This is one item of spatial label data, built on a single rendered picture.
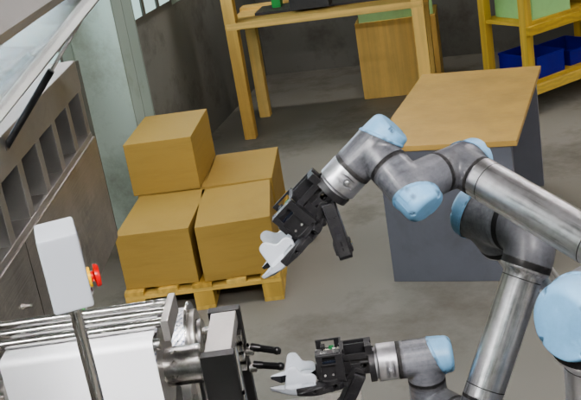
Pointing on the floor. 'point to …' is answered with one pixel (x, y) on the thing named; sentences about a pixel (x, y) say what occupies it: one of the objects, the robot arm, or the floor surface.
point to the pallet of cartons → (196, 212)
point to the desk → (429, 97)
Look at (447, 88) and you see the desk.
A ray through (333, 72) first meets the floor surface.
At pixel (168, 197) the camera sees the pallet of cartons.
